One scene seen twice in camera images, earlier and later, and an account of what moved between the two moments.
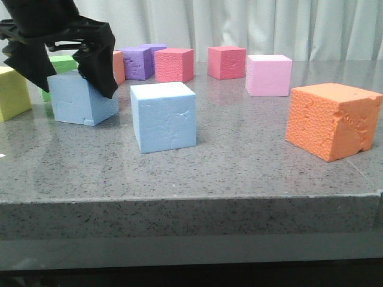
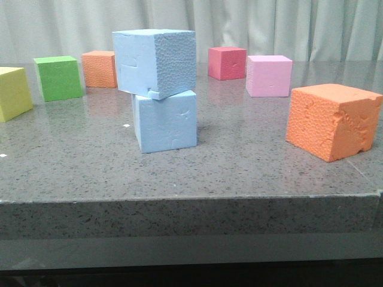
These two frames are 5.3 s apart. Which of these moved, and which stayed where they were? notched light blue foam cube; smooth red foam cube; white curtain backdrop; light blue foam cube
Moved: notched light blue foam cube
Stayed: light blue foam cube; smooth red foam cube; white curtain backdrop
